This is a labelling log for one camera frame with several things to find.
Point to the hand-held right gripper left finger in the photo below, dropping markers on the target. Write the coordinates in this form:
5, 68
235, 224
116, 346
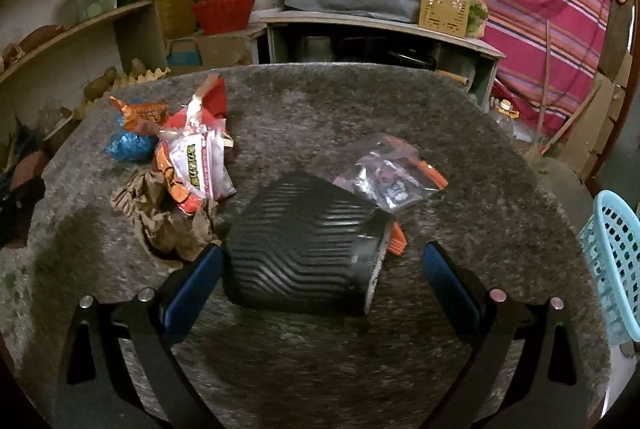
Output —
195, 291

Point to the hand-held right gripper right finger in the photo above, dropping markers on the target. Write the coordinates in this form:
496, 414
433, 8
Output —
450, 291

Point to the black ribbed paper cup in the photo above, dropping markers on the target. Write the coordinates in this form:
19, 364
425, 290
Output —
300, 244

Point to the blue plastic bag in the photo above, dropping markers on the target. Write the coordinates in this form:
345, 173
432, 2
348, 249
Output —
127, 146

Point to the light blue plastic basket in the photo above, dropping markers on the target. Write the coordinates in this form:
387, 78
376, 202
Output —
612, 259

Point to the maroon cloth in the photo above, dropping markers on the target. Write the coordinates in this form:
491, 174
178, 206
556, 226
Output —
212, 99

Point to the small orange plastic piece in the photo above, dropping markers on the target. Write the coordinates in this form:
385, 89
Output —
398, 240

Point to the crumpled brown paper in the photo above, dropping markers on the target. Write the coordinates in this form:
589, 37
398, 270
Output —
165, 221

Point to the white and orange snack wrapper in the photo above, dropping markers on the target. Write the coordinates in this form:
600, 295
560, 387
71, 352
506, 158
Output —
195, 164

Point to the clear plastic bag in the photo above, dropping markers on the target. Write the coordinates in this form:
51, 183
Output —
387, 174

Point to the clear plastic bottle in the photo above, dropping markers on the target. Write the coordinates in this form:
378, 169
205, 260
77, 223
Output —
506, 116

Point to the broom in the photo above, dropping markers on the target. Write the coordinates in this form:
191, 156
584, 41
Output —
545, 79

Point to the stack of cardboard boxes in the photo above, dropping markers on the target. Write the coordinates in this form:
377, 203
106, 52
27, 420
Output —
607, 109

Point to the brown cardboard box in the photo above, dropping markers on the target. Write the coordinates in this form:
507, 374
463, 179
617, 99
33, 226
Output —
215, 49

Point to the low wooden shelf table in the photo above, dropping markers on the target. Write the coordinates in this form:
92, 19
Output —
380, 44

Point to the green leafy vegetables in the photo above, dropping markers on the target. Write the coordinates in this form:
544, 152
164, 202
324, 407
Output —
477, 14

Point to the wooden utensil holder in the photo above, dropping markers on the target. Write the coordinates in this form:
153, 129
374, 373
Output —
442, 11

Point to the red plastic basket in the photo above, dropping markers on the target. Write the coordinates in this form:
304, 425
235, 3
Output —
222, 11

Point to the wooden wall shelf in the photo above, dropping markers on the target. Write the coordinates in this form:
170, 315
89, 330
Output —
65, 29

